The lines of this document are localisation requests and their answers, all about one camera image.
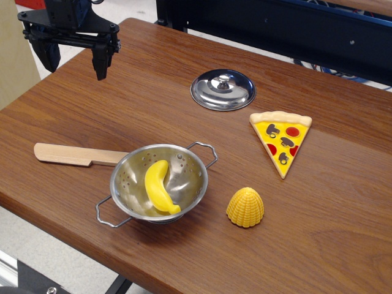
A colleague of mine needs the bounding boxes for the toy pizza slice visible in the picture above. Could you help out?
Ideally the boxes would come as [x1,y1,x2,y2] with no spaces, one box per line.
[249,111,312,179]

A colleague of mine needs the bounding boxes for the blue cables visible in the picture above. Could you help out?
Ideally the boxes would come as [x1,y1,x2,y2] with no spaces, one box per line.
[292,58,392,92]

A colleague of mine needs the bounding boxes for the steel colander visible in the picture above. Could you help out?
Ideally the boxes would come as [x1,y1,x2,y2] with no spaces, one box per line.
[106,143,218,224]

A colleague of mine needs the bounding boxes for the red crate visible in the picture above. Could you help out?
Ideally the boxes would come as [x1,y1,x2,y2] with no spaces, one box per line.
[15,0,46,10]

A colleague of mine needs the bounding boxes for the light wooden panel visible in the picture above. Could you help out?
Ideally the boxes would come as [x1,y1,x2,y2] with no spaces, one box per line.
[1,1,40,108]

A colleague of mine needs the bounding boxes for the yellow toy corn piece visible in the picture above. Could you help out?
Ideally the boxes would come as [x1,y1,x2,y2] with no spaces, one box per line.
[226,187,265,228]

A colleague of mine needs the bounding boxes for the wooden toy knife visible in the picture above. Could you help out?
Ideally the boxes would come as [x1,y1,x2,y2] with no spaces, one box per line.
[34,143,128,167]

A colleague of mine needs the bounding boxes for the yellow toy banana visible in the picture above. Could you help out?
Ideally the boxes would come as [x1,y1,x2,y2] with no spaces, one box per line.
[145,160,181,215]

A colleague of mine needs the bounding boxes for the dark blue metal frame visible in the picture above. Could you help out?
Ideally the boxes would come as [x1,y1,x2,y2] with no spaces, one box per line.
[156,1,391,85]

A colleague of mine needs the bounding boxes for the black table leg bracket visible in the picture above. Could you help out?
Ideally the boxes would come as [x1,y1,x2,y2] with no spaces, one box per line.
[0,259,135,294]

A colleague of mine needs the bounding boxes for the steel pot lid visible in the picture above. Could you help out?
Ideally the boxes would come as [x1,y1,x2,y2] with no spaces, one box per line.
[190,69,257,111]

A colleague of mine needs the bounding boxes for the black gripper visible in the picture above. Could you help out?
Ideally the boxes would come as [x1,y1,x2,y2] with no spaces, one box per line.
[17,1,121,81]

